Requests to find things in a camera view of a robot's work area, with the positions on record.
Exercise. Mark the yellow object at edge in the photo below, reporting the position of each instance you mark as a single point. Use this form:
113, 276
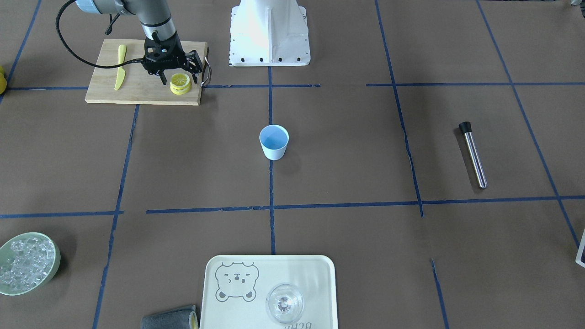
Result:
3, 81

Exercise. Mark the green bowl of ice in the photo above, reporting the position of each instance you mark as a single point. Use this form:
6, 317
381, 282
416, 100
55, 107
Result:
28, 261

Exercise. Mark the cream bear tray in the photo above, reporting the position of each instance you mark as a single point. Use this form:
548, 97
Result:
269, 292

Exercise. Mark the light blue cup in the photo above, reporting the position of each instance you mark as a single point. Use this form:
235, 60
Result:
274, 140

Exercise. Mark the grey folded cloth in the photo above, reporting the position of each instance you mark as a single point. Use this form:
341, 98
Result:
177, 318

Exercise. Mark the yellow plastic knife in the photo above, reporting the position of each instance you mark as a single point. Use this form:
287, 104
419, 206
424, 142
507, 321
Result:
121, 53

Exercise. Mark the bamboo cutting board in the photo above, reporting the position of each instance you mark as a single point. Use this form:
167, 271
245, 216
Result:
138, 86

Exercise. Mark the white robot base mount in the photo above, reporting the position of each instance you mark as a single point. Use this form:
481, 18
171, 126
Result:
269, 33

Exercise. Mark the lemon slice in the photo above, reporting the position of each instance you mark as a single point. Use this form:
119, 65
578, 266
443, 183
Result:
180, 81
180, 91

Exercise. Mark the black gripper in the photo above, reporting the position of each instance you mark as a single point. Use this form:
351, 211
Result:
194, 62

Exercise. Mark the clear wine glass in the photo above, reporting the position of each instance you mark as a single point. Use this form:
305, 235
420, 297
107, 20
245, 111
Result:
285, 303

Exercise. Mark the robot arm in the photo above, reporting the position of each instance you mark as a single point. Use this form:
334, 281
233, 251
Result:
154, 16

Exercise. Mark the steel muddler black tip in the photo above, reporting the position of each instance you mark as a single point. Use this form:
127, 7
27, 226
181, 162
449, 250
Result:
467, 132

